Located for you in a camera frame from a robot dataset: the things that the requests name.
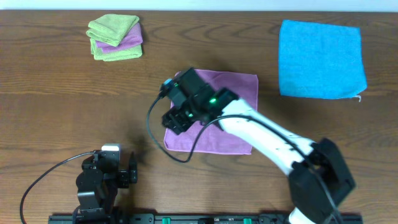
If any black cable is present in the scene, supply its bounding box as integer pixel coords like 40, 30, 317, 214
19, 151, 96, 224
146, 93, 343, 224

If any blue microfiber cloth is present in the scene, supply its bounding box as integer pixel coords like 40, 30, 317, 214
279, 20, 368, 100

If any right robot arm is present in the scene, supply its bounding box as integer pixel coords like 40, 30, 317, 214
159, 85, 355, 223

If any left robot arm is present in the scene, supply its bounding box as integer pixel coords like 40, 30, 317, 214
72, 151, 137, 224

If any bottom folded green cloth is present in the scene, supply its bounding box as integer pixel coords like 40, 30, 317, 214
90, 39, 142, 62

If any left black cable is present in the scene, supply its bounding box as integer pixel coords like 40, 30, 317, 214
19, 151, 96, 224

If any purple microfiber cloth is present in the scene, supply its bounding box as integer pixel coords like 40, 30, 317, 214
164, 69, 259, 155

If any right black cable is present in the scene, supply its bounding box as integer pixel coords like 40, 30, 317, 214
146, 93, 343, 224

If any folded green cloth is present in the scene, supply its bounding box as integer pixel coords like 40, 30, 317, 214
90, 39, 142, 62
86, 14, 139, 47

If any top folded green cloth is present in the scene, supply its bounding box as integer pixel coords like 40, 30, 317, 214
86, 14, 139, 47

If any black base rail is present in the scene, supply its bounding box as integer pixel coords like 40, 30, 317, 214
48, 212, 364, 224

